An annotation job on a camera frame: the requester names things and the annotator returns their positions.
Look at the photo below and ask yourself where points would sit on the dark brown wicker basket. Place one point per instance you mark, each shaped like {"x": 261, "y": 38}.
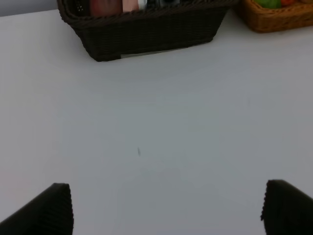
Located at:
{"x": 188, "y": 24}

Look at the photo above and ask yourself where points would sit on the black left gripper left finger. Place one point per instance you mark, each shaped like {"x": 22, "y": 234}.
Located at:
{"x": 49, "y": 213}

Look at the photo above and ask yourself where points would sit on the green citrus fruit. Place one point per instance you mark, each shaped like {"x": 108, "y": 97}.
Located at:
{"x": 269, "y": 4}

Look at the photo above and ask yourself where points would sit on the pink squeeze bottle white cap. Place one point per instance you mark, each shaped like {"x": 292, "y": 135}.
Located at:
{"x": 133, "y": 5}

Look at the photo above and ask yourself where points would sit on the dark green pump bottle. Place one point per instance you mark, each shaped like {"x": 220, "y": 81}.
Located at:
{"x": 153, "y": 4}

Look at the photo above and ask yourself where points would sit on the translucent purple plastic cup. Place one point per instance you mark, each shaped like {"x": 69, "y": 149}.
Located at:
{"x": 99, "y": 8}

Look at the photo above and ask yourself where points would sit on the light orange wicker basket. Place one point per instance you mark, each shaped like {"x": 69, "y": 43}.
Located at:
{"x": 264, "y": 20}

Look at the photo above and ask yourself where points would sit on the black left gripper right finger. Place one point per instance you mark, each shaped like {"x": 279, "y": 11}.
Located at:
{"x": 286, "y": 210}

